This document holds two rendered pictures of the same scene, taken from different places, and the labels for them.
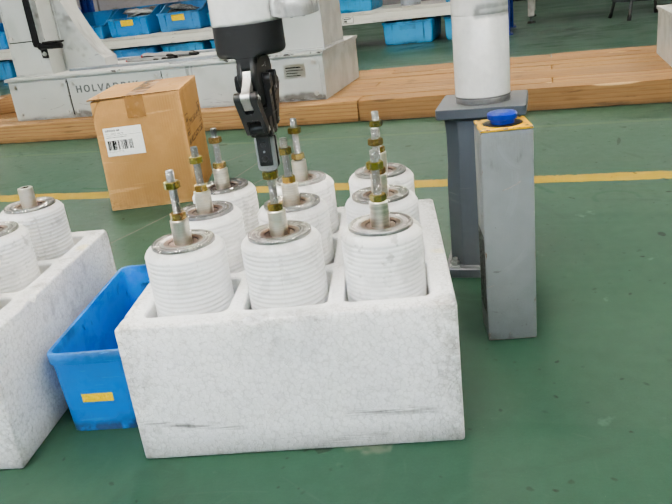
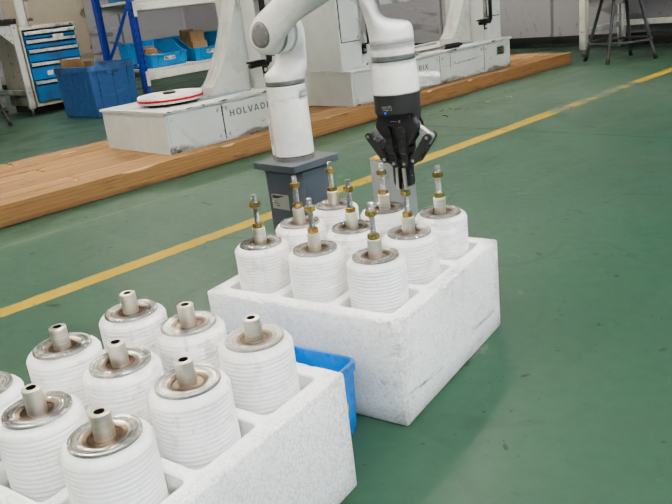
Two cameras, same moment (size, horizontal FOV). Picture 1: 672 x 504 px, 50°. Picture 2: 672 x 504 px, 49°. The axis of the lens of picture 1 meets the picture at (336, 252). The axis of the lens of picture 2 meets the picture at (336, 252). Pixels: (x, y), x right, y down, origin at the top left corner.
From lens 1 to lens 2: 1.21 m
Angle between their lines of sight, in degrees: 56
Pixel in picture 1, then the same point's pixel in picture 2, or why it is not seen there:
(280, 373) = (453, 317)
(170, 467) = (428, 418)
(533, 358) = not seen: hidden behind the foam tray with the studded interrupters
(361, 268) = (455, 237)
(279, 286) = (435, 261)
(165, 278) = (397, 277)
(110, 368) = (348, 381)
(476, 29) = (301, 106)
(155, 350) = (413, 329)
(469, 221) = not seen: hidden behind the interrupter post
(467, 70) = (297, 136)
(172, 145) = not seen: outside the picture
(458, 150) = (304, 193)
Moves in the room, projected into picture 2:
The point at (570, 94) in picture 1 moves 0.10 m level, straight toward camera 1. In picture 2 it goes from (107, 184) to (119, 187)
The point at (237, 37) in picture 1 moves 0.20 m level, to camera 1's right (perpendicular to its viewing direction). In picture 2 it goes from (415, 99) to (457, 80)
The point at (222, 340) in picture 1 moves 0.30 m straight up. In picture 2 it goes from (436, 305) to (422, 121)
